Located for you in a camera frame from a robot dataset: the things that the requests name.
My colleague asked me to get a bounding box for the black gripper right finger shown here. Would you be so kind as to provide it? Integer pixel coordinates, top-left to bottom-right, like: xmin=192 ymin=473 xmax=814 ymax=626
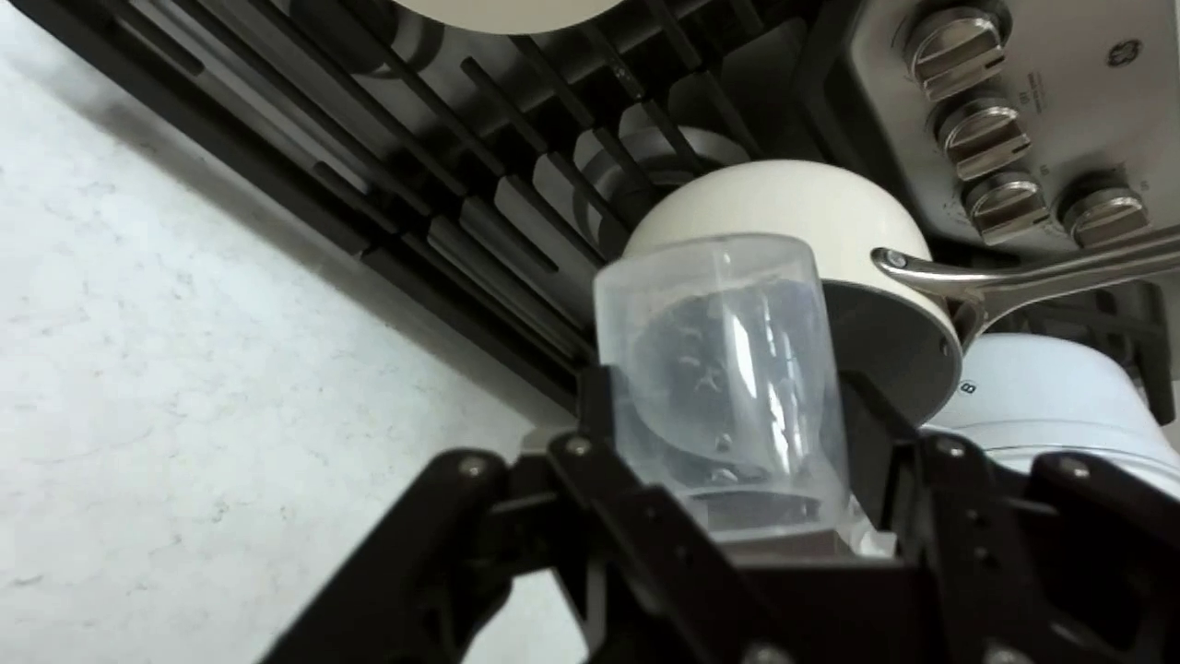
xmin=879 ymin=425 xmax=1180 ymax=664

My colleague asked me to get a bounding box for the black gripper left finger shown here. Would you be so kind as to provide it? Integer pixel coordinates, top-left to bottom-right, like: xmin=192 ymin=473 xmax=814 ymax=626
xmin=261 ymin=361 xmax=743 ymax=664

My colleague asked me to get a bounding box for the clear plastic cup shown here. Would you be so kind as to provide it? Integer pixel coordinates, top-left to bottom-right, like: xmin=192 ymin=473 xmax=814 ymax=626
xmin=589 ymin=232 xmax=870 ymax=545

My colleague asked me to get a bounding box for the white dutch oven with lid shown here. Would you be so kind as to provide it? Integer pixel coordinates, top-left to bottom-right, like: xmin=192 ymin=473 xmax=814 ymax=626
xmin=924 ymin=332 xmax=1180 ymax=502

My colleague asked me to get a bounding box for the steel cooktop knob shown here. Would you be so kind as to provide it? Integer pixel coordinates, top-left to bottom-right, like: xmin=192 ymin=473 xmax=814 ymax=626
xmin=905 ymin=4 xmax=1016 ymax=104
xmin=1059 ymin=179 xmax=1155 ymax=253
xmin=958 ymin=166 xmax=1054 ymax=245
xmin=937 ymin=91 xmax=1038 ymax=182

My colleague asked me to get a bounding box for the cream saucepan with steel handle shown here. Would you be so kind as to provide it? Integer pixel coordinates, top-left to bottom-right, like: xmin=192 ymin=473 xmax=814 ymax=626
xmin=619 ymin=158 xmax=1180 ymax=437

